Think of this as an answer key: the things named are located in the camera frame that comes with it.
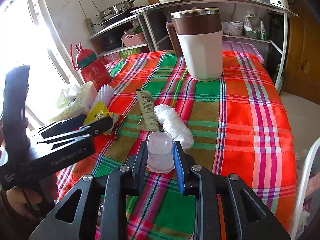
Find white metal shelf rack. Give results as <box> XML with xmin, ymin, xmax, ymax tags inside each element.
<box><xmin>90</xmin><ymin>0</ymin><xmax>290</xmax><ymax>88</ymax></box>

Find white paper cupcake liners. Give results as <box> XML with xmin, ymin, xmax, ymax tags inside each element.
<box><xmin>92</xmin><ymin>85</ymin><xmax>114</xmax><ymax>108</ymax></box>

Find white trash bin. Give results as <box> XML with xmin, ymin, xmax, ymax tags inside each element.
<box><xmin>290</xmin><ymin>138</ymin><xmax>320</xmax><ymax>239</ymax></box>

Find wooden door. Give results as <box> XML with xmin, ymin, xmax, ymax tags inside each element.
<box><xmin>283</xmin><ymin>0</ymin><xmax>319</xmax><ymax>104</ymax></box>

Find pink plastic basket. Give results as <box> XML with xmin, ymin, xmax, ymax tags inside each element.
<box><xmin>121</xmin><ymin>32</ymin><xmax>145</xmax><ymax>47</ymax></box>

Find tissue pack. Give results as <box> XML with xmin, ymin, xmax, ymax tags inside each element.
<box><xmin>49</xmin><ymin>81</ymin><xmax>98</xmax><ymax>122</ymax></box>

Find left hand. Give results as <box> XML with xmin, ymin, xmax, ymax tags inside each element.
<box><xmin>6</xmin><ymin>180</ymin><xmax>57</xmax><ymax>217</ymax></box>

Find green bottle on floor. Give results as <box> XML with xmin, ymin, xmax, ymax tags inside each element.
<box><xmin>273</xmin><ymin>64</ymin><xmax>285</xmax><ymax>93</ymax></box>

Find plaid tablecloth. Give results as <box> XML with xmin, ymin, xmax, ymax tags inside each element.
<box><xmin>57</xmin><ymin>51</ymin><xmax>297</xmax><ymax>229</ymax></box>

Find pink storage box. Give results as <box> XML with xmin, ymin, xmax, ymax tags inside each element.
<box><xmin>222</xmin><ymin>41</ymin><xmax>264</xmax><ymax>64</ymax></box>

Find paper label strip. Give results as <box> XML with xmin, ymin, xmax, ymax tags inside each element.
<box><xmin>136</xmin><ymin>89</ymin><xmax>160</xmax><ymax>132</ymax></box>

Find yellow snack wrapper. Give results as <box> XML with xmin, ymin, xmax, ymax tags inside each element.
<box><xmin>82</xmin><ymin>101</ymin><xmax>126</xmax><ymax>141</ymax></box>

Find steel pot with lid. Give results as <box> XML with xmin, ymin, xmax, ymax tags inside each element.
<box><xmin>96</xmin><ymin>0</ymin><xmax>135</xmax><ymax>22</ymax></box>

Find white brown lidded mug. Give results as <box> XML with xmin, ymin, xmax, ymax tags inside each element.
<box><xmin>165</xmin><ymin>7</ymin><xmax>223</xmax><ymax>81</ymax></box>

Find clear plastic jelly cup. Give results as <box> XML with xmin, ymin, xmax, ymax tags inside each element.
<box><xmin>147</xmin><ymin>132</ymin><xmax>174</xmax><ymax>174</ymax></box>

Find red water bottle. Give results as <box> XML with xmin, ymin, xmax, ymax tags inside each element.
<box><xmin>70</xmin><ymin>42</ymin><xmax>111</xmax><ymax>90</ymax></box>

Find crumpled clear plastic wrap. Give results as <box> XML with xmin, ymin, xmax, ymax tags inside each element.
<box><xmin>153</xmin><ymin>104</ymin><xmax>194</xmax><ymax>151</ymax></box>

